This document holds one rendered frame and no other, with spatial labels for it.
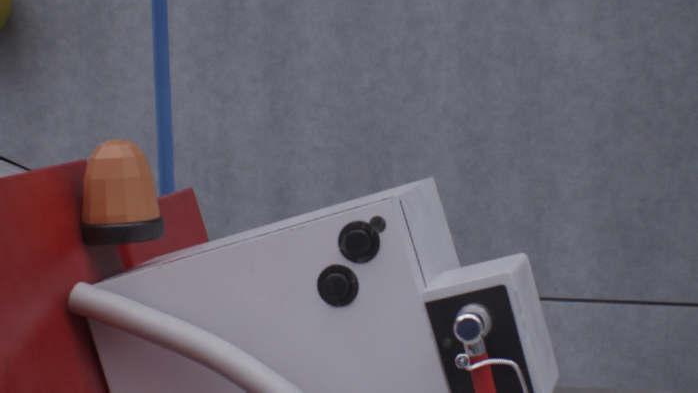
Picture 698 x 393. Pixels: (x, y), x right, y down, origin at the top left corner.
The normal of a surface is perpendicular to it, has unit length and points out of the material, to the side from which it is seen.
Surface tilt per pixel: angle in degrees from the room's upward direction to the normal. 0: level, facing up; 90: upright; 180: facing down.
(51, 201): 70
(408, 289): 90
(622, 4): 90
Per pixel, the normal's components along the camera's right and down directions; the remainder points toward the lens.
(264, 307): -0.22, 0.10
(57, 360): 0.92, -0.32
